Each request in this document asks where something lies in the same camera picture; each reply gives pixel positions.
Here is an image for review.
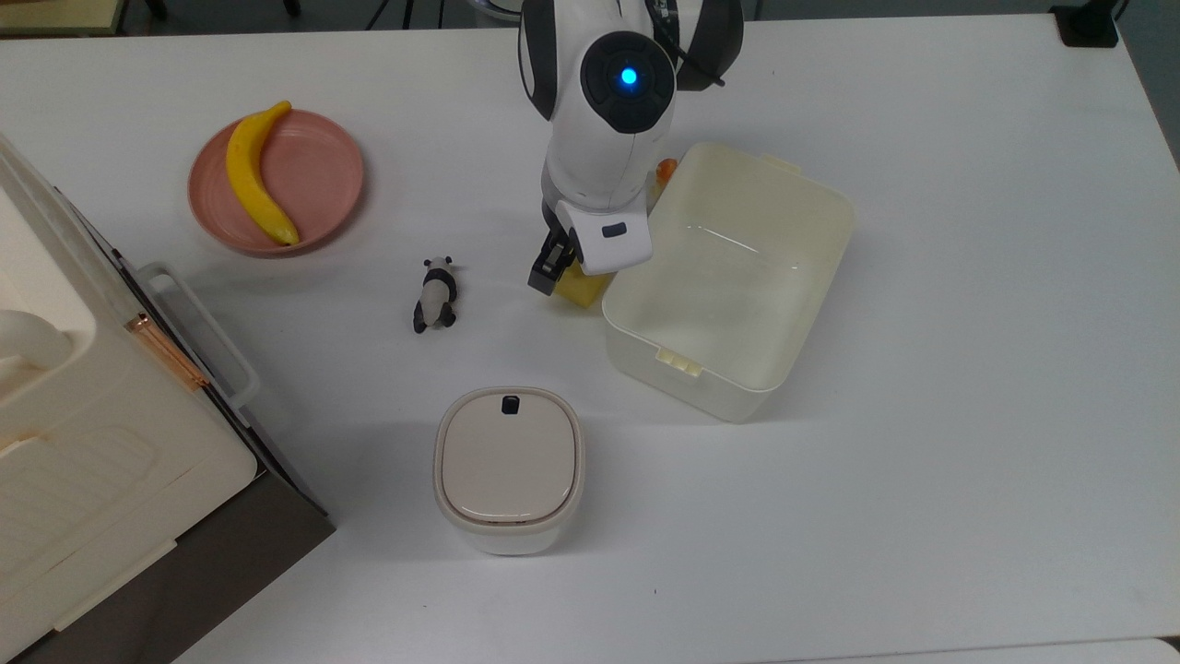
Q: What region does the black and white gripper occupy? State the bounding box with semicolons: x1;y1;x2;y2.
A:
527;197;655;297

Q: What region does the copper appliance latch bar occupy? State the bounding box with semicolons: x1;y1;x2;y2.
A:
124;313;209;392

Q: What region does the yellow banana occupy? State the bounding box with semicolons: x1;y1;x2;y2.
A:
225;101;301;247

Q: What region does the pink plate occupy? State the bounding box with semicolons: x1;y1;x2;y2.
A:
187;109;366;256

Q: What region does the cream toy appliance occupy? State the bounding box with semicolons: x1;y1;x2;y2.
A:
0;134;337;664

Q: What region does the white appliance door handle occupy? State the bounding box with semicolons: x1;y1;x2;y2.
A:
136;262;262;412

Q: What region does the black table clamp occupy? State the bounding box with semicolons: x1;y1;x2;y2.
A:
1049;0;1129;49

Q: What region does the wooden side table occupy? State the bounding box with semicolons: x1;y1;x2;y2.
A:
0;0;127;38

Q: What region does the cream plastic box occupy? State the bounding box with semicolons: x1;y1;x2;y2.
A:
602;140;857;424

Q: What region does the small panda figure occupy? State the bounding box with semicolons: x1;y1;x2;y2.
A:
412;255;459;335

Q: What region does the white lidded bin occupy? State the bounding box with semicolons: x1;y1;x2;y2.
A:
432;385;587;557

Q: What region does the yellow cube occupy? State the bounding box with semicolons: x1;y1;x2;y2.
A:
552;260;617;311

